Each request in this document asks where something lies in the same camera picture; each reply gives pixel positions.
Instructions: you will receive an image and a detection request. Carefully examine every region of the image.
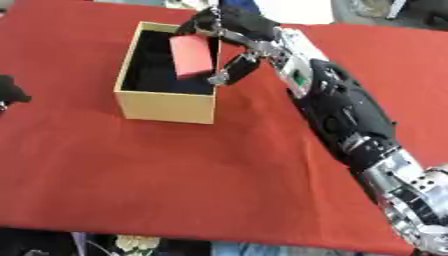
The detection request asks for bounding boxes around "flower patterned cloth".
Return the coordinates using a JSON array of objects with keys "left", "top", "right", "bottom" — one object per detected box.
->
[{"left": 113, "top": 234, "right": 163, "bottom": 253}]

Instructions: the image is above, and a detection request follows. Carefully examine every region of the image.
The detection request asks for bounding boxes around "tan cardboard box black inside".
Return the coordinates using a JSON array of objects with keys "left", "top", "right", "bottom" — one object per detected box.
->
[{"left": 112, "top": 21, "right": 223, "bottom": 125}]

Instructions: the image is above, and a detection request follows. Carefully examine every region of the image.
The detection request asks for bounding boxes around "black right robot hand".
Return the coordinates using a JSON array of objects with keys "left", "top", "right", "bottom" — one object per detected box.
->
[{"left": 173, "top": 4, "right": 284, "bottom": 87}]

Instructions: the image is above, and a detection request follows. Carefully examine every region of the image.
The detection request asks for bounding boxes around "red rectangular block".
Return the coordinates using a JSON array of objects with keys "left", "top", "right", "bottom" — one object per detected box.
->
[{"left": 168, "top": 34, "right": 216, "bottom": 80}]

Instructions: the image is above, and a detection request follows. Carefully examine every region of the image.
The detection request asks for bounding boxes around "blue cloth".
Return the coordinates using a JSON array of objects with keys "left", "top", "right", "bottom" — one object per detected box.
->
[{"left": 208, "top": 241, "right": 352, "bottom": 256}]

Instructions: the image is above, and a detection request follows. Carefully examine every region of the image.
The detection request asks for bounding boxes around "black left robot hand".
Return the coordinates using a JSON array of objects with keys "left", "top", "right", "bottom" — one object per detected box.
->
[{"left": 0, "top": 74, "right": 34, "bottom": 114}]

